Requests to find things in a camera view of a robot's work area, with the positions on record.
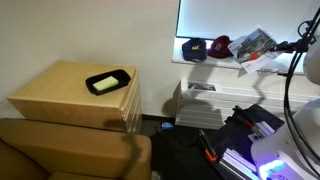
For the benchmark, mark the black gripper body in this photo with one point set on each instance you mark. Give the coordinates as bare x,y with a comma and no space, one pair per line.
293,45

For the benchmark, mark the colourful picture book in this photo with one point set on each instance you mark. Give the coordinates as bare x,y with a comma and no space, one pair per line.
254,51

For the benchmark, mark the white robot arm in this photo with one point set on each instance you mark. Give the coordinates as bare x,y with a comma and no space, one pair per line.
292,152

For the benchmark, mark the wooden drawer cabinet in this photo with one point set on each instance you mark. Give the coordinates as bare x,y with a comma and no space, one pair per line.
60,94

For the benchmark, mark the maroon baseball cap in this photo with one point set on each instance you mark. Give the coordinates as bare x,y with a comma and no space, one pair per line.
219,48

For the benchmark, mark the navy baseball cap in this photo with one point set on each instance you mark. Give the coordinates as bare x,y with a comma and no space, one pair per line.
194,50

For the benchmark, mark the leaflet on radiator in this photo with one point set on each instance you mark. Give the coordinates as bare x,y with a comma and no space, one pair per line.
204,87

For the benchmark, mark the white radiator heater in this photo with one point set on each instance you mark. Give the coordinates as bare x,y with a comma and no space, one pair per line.
209,110

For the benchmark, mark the orange black clamp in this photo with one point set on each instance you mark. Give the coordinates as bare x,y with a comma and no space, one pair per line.
208,150

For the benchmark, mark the small blue floor object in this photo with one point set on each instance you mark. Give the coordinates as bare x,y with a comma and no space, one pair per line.
166,126

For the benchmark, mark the yellow sponge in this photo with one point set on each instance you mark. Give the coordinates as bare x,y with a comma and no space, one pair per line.
105,83

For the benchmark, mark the black plastic tray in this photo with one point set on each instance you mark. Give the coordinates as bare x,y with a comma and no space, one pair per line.
121,75

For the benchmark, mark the brown leather sofa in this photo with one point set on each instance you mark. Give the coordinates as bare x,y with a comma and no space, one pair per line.
33,150

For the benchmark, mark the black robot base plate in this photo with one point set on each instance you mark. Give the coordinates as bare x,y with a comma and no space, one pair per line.
232,142

